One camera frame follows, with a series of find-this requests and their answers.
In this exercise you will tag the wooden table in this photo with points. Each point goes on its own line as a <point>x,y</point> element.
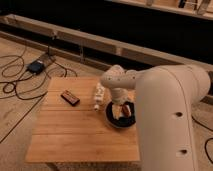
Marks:
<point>66,133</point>

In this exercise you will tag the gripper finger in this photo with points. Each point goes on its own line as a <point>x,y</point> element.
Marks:
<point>116,111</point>
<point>126,111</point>

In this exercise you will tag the brown rectangular box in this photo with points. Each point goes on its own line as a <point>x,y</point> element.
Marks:
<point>70,98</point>

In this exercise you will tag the white plastic bottle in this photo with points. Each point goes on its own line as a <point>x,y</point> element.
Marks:
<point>98,96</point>

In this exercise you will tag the black round bowl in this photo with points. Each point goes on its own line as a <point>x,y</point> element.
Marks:
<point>122,122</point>

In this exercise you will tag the wooden frame beam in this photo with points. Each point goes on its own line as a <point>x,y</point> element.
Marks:
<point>129,51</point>

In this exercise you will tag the blue power adapter box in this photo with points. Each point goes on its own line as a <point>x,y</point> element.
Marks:
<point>35,67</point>

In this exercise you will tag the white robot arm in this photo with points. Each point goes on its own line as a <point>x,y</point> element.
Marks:
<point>163,99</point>

